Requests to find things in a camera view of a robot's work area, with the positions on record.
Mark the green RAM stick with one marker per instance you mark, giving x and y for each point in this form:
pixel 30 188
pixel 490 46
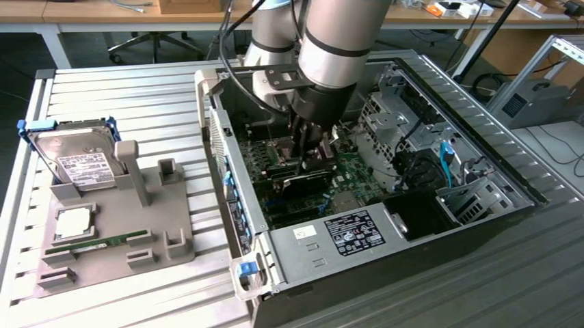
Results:
pixel 105 242

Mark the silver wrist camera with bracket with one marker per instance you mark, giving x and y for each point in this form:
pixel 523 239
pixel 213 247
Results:
pixel 269 85

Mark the green motherboard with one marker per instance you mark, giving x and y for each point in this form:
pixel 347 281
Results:
pixel 356 171

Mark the white and orange box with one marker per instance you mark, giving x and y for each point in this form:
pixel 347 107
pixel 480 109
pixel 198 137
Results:
pixel 447 8

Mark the aluminium profile frame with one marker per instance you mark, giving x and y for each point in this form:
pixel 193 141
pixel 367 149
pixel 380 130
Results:
pixel 539 58

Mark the silver CPU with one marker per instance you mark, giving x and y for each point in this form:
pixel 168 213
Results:
pixel 73 222

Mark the CPU socket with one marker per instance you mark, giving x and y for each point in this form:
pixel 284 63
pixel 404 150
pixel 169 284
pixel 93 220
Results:
pixel 283 152

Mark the metal socket cover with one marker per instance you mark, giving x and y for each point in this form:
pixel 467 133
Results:
pixel 329 145

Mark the gray plastic parts rack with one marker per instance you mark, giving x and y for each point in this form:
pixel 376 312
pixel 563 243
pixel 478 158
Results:
pixel 114 218

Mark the gray equipment box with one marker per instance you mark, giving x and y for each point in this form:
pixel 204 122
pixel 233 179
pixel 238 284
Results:
pixel 543 102

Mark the brown cardboard box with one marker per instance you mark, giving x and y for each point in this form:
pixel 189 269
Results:
pixel 189 7

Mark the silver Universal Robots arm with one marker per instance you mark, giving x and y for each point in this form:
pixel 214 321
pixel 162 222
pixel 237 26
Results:
pixel 337 41

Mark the black RAM stick in slot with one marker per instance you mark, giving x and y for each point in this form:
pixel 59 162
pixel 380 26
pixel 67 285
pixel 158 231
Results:
pixel 281 172

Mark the blue case latch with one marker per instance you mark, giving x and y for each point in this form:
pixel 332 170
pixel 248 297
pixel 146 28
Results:
pixel 249 268

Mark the blue disk carrier frame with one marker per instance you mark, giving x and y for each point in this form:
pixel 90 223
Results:
pixel 23 131

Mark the gray power supply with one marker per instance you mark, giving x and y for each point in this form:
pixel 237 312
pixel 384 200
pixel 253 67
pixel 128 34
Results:
pixel 347 239

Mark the silver hard disk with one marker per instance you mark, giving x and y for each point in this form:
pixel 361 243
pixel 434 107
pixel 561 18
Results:
pixel 85 164

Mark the silver chipset heatsink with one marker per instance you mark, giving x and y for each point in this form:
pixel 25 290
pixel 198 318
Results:
pixel 349 201

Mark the graphics card with black fan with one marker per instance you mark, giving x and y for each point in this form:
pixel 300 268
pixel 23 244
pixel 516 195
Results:
pixel 305 182

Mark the black open PC case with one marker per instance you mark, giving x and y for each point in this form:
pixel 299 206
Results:
pixel 479 246

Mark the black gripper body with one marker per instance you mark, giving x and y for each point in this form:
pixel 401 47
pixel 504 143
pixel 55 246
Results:
pixel 324 102

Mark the metal disk bay cage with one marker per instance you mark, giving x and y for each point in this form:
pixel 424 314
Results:
pixel 388 126

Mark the black tripod pole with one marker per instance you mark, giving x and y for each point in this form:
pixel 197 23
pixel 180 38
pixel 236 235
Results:
pixel 488 37

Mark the long wooden desk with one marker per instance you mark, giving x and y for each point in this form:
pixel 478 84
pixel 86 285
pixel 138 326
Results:
pixel 91 15

